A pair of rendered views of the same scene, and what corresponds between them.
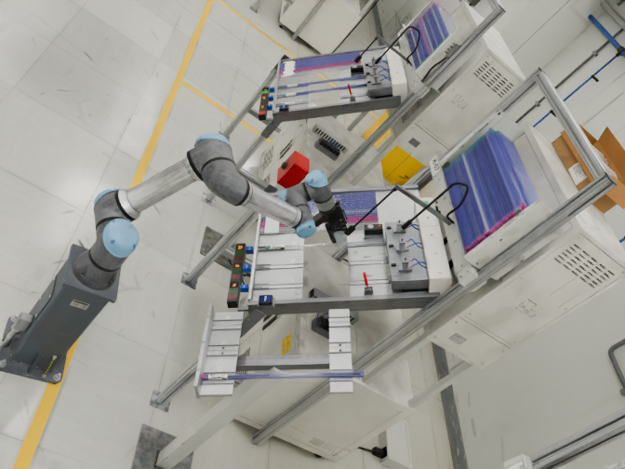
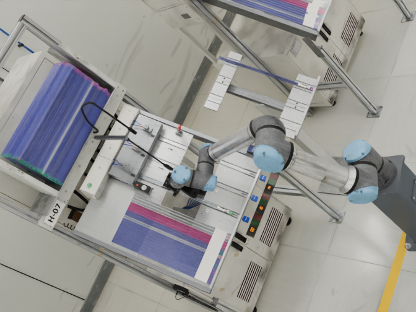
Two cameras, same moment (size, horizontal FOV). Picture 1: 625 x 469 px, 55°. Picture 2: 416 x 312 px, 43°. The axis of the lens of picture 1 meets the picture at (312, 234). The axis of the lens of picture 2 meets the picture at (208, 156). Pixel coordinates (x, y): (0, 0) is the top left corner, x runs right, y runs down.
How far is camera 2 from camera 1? 261 cm
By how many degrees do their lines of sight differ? 69
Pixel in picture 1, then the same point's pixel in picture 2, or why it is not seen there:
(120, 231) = (356, 148)
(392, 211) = (112, 210)
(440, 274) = (130, 109)
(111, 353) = (372, 243)
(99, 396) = not seen: hidden behind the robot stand
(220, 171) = (271, 117)
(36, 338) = not seen: outside the picture
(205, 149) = (278, 140)
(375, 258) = (156, 164)
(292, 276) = (223, 173)
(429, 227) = (106, 156)
